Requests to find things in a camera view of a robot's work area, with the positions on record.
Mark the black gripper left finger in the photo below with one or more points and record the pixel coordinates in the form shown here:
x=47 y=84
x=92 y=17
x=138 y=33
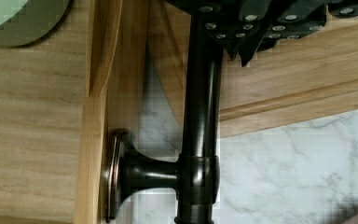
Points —
x=233 y=24

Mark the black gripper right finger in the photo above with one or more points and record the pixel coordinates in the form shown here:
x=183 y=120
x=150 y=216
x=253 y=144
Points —
x=274 y=20

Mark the black metal drawer handle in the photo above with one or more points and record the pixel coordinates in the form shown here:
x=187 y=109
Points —
x=195 y=175

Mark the bamboo cutting board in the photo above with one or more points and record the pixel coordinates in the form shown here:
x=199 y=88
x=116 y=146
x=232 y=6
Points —
x=309 y=78

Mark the green ceramic bowl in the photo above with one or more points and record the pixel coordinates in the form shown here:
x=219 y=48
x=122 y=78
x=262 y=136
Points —
x=24 y=21

